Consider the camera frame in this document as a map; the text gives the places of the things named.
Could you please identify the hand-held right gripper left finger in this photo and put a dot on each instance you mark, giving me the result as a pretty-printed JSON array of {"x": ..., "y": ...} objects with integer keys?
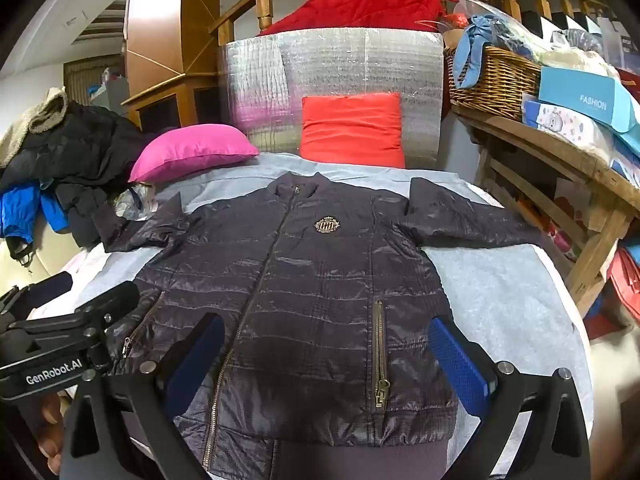
[{"x": 197, "y": 360}]

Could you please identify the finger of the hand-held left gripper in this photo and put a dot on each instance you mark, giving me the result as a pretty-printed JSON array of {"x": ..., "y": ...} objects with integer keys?
[{"x": 110, "y": 302}]

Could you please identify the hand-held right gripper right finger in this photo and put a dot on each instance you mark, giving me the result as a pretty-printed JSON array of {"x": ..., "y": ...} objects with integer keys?
[{"x": 460, "y": 365}]

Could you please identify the dark quilted jacket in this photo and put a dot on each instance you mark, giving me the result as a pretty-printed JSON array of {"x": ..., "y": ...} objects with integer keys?
[{"x": 310, "y": 285}]

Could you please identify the pile of black clothes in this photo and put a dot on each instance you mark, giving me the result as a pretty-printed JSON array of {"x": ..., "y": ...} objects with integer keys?
[{"x": 85, "y": 150}]

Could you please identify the person's left hand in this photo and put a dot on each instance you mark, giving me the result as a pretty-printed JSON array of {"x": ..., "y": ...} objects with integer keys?
[{"x": 50, "y": 425}]

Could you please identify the pale pink bed sheet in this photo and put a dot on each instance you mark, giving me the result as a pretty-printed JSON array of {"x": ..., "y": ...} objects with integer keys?
[{"x": 85, "y": 270}]

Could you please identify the cream sofa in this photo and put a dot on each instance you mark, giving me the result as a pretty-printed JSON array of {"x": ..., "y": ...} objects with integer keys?
[{"x": 35, "y": 265}]

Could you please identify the grey blanket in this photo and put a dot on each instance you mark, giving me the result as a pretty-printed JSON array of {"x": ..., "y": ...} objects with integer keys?
[{"x": 500, "y": 285}]

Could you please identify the clear plastic bag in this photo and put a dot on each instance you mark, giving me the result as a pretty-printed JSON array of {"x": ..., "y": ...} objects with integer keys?
[{"x": 132, "y": 202}]

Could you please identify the blue jacket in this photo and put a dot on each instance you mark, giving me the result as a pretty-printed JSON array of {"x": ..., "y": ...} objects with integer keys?
[{"x": 20, "y": 210}]

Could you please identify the pink pillow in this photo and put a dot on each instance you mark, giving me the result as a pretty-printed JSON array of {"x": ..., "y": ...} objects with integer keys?
[{"x": 190, "y": 152}]

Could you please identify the red bag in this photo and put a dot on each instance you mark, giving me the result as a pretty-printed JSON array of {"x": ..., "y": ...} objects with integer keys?
[{"x": 625, "y": 285}]

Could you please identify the beige fleece coat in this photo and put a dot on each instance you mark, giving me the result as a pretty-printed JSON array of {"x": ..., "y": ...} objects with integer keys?
[{"x": 45, "y": 115}]

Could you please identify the brown slatted door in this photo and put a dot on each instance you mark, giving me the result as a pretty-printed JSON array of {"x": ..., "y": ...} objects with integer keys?
[{"x": 90, "y": 82}]

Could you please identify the wooden bench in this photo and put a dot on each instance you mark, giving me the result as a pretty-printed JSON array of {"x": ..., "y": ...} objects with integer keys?
[{"x": 550, "y": 155}]

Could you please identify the red-orange pillow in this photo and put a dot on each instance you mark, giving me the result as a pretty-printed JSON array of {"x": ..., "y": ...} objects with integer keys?
[{"x": 350, "y": 130}]

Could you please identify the white printed box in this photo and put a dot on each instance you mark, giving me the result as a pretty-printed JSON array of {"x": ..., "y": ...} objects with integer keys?
[{"x": 565, "y": 127}]

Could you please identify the wooden cabinet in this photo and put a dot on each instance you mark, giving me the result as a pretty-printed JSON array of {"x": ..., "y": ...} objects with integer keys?
[{"x": 160, "y": 25}]

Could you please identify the wicker basket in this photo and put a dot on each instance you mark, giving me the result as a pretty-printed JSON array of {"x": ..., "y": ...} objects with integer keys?
[{"x": 495, "y": 85}]

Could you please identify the light blue cardboard box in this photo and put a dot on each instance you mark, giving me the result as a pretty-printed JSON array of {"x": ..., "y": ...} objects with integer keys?
[{"x": 585, "y": 95}]

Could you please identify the silver foil insulation mat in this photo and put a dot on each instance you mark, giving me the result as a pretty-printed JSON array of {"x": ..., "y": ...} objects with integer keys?
[{"x": 350, "y": 65}]

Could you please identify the wooden stair railing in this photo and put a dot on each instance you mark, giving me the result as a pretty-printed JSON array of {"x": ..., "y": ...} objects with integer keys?
[{"x": 240, "y": 10}]

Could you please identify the white plastic bag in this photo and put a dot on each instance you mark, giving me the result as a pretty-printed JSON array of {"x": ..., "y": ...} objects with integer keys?
[{"x": 575, "y": 57}]

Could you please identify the blue cloth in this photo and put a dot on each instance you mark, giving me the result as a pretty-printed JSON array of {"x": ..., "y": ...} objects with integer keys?
[{"x": 475, "y": 35}]

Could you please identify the red blanket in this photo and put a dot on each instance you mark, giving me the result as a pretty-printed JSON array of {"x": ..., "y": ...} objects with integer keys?
[{"x": 360, "y": 5}]

